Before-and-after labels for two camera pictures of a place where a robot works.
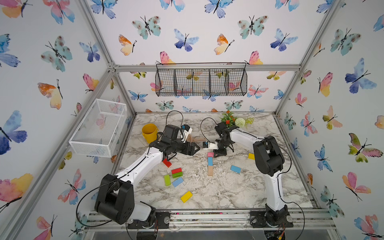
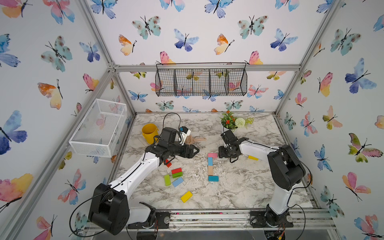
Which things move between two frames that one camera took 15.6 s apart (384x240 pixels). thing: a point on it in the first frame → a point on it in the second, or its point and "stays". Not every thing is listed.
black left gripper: [190, 152] stays
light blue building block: [210, 161] stays
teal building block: [236, 169] → [213, 178]
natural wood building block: [210, 170] stays
